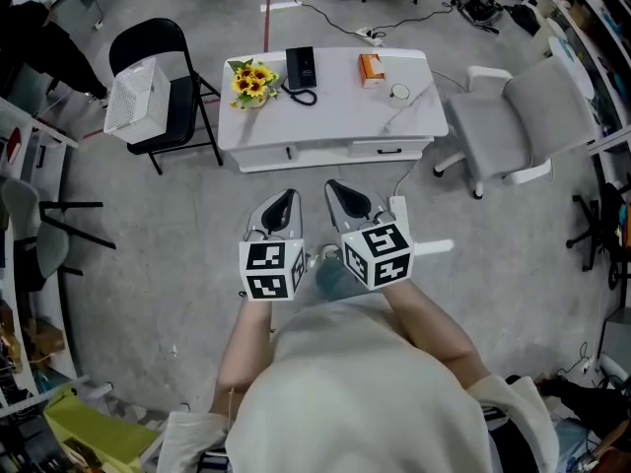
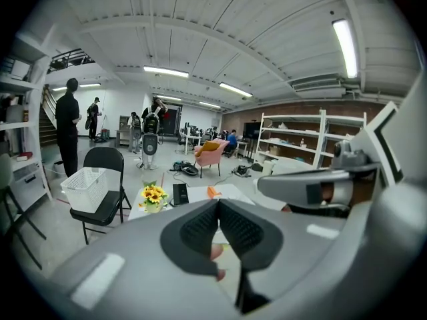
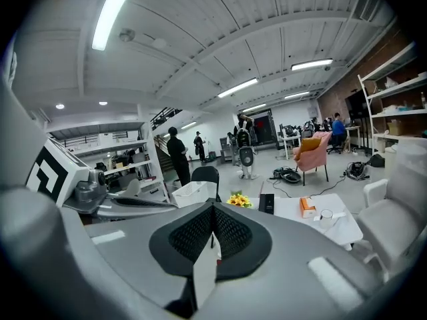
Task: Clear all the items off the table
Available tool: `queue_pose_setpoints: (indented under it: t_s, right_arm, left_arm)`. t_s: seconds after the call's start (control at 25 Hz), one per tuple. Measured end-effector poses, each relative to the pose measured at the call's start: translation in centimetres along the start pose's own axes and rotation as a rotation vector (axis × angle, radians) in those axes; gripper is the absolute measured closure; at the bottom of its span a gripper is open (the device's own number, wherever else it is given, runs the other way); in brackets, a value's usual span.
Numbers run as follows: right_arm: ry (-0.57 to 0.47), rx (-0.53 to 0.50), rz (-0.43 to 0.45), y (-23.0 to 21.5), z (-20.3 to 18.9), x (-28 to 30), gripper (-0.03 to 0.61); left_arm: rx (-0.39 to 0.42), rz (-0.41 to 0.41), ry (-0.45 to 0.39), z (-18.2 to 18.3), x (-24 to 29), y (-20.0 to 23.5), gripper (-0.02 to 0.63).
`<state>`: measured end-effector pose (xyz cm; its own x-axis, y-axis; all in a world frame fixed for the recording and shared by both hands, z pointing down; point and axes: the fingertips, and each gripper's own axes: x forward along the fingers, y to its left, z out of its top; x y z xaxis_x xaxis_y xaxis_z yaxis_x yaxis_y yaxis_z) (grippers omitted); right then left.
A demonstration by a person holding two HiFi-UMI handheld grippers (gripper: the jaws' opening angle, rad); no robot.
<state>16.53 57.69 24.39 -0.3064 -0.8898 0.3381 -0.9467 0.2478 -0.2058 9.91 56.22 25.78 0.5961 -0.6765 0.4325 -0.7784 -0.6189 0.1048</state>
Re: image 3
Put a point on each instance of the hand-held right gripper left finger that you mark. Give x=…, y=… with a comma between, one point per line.
x=126, y=262

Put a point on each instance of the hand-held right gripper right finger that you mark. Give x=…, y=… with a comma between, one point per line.
x=283, y=268

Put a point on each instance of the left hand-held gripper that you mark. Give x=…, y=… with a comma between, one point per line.
x=63, y=175

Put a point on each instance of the orange tissue box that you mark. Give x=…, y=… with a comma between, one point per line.
x=307, y=208

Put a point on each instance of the clear glass cup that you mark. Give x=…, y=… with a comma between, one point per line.
x=326, y=219

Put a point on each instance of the black box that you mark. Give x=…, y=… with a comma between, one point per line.
x=266, y=204

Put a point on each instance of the white paper strip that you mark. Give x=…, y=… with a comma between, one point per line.
x=339, y=214

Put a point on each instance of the yellow artificial flowers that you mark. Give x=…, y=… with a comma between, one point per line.
x=239, y=200

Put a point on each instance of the white plastic basket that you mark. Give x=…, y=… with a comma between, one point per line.
x=191, y=193

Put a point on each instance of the white table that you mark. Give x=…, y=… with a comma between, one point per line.
x=289, y=208

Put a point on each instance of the white metal shelving unit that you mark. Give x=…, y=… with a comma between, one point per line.
x=126, y=145
x=397, y=92

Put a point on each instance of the black folding chair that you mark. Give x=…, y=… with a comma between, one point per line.
x=205, y=175

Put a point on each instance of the black floor equipment tray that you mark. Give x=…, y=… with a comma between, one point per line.
x=288, y=176

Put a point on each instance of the black railing staircase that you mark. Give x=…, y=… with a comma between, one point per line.
x=163, y=115

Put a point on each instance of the grey cabinet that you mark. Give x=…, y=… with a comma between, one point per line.
x=225, y=148

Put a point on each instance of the pink armchair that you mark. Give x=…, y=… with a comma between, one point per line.
x=313, y=160

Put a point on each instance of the white humanoid robot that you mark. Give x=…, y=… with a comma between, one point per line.
x=247, y=157

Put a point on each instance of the white armchair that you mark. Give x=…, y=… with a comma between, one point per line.
x=393, y=212

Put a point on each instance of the yellow cushion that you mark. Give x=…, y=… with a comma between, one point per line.
x=309, y=144

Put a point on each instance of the white desk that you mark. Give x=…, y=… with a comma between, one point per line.
x=289, y=138

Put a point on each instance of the black office chair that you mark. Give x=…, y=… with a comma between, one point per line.
x=335, y=143

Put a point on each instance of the black bag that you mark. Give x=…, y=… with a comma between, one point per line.
x=376, y=160

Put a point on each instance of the white bin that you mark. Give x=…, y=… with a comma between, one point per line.
x=389, y=162

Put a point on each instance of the long ceiling tube light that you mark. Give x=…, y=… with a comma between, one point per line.
x=237, y=87
x=254, y=107
x=312, y=64
x=108, y=15
x=297, y=95

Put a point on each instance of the round ceiling smoke detector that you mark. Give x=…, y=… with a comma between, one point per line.
x=126, y=34

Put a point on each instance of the large black screen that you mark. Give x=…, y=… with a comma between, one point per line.
x=357, y=107

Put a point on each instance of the cardboard box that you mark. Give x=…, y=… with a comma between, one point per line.
x=395, y=128

